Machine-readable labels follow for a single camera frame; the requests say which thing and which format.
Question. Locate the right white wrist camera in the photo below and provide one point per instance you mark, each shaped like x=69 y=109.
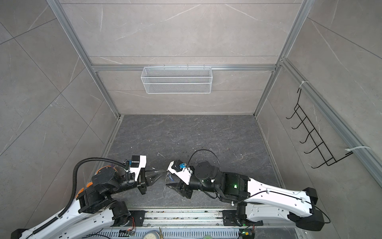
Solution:
x=181 y=170

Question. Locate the orange plush shark toy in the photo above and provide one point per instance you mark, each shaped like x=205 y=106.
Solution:
x=106 y=180

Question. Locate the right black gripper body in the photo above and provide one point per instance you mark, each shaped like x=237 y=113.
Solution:
x=196 y=184

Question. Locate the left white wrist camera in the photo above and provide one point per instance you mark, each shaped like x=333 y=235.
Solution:
x=134 y=166

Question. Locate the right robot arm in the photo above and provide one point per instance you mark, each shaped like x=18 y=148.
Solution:
x=255 y=202

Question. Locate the black wire hook rack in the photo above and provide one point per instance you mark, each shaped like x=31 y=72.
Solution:
x=313 y=135

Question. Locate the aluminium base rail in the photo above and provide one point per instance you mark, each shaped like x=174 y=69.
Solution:
x=178 y=224

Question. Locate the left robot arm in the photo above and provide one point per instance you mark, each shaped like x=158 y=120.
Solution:
x=93 y=207

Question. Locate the white wire mesh basket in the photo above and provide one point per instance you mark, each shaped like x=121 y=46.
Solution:
x=177 y=80

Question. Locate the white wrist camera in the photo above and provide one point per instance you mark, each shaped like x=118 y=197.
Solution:
x=134 y=166
x=181 y=170

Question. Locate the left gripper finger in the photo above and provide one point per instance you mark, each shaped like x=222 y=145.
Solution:
x=160 y=171
x=152 y=179

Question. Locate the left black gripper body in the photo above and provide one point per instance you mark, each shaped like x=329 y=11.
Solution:
x=141 y=183

